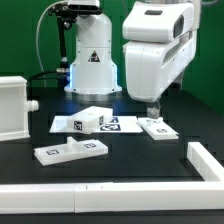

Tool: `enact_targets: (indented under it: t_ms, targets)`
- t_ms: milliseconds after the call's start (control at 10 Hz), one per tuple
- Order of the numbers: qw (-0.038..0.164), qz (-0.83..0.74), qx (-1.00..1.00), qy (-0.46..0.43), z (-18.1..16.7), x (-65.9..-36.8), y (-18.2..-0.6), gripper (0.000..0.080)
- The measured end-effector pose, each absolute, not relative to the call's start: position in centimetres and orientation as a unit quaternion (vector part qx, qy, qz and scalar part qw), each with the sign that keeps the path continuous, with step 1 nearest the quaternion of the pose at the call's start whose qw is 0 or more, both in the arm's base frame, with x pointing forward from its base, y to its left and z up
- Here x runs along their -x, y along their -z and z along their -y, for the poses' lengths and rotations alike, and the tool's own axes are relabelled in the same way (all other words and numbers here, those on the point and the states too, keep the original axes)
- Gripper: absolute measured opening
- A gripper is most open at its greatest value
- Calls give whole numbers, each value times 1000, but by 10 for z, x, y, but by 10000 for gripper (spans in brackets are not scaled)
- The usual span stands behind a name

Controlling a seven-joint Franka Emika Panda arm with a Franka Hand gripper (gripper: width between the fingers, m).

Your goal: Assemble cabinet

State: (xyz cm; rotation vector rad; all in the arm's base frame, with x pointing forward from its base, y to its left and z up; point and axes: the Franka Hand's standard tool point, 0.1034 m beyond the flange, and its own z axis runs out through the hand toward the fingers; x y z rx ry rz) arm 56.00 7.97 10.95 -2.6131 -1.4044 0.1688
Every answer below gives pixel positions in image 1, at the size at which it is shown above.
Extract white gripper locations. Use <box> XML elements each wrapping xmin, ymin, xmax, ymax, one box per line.
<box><xmin>123</xmin><ymin>30</ymin><xmax>197</xmax><ymax>119</ymax></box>

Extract white door panel with knob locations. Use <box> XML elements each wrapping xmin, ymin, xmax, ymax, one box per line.
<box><xmin>34</xmin><ymin>137</ymin><xmax>108</xmax><ymax>166</ymax></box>

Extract white cabinet box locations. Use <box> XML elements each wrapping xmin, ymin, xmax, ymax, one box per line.
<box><xmin>0</xmin><ymin>76</ymin><xmax>39</xmax><ymax>141</ymax></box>

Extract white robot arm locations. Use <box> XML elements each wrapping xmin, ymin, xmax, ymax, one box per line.
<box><xmin>65</xmin><ymin>0</ymin><xmax>201</xmax><ymax>119</ymax></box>

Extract white flat top panel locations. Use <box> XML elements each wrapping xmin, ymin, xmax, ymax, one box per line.
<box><xmin>50</xmin><ymin>116</ymin><xmax>142</xmax><ymax>134</ymax></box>

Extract small white block part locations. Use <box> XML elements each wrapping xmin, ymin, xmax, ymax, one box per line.
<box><xmin>67</xmin><ymin>106</ymin><xmax>113</xmax><ymax>134</ymax></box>

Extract white front fence rail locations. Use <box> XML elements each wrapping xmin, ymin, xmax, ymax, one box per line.
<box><xmin>0</xmin><ymin>182</ymin><xmax>224</xmax><ymax>214</ymax></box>

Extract black cable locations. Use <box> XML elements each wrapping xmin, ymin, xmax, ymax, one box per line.
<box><xmin>26</xmin><ymin>69</ymin><xmax>68</xmax><ymax>84</ymax></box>

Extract black camera stand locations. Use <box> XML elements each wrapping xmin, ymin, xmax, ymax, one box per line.
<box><xmin>48</xmin><ymin>2</ymin><xmax>77</xmax><ymax>75</ymax></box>

